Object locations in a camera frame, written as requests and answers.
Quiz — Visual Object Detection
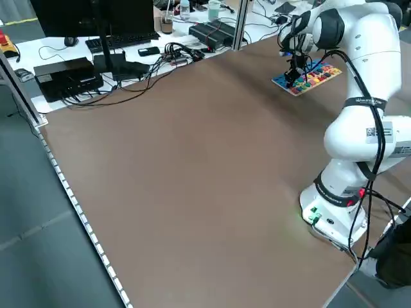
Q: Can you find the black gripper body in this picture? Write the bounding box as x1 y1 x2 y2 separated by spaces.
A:
290 55 306 74

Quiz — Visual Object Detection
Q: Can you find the black ribbed power supply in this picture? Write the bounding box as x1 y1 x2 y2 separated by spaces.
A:
205 19 238 38
188 22 232 51

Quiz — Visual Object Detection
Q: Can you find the large black box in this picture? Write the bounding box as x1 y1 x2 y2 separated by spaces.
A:
33 56 104 103

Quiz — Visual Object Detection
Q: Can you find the black phone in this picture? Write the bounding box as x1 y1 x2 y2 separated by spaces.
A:
137 46 161 57

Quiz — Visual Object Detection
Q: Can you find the black monitor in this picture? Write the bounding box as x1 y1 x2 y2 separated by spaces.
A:
30 0 157 81

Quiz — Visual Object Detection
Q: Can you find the cable hub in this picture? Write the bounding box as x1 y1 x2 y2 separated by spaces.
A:
164 43 206 67

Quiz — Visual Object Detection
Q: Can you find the aluminium corner post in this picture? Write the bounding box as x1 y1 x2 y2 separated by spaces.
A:
0 47 49 128

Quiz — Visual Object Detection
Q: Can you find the black keyboard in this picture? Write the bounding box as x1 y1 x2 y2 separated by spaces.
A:
85 31 161 54

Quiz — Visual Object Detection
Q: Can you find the colourful toy puzzle board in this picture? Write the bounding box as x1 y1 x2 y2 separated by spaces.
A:
272 59 343 97

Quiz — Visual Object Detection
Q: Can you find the aluminium frame post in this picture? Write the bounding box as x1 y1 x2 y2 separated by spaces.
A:
232 0 250 51

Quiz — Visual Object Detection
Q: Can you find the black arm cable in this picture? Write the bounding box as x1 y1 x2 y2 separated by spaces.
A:
279 15 411 269

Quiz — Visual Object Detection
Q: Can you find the white table edge strip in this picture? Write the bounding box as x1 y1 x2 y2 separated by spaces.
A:
37 126 133 308

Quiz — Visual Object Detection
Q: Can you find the person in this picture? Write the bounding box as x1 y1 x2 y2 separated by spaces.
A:
362 221 411 289

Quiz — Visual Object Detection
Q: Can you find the red emergency stop button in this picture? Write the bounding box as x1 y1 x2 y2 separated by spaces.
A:
0 30 17 54

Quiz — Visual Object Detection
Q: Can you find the brown drinking glass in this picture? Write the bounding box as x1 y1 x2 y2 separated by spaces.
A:
159 10 175 35

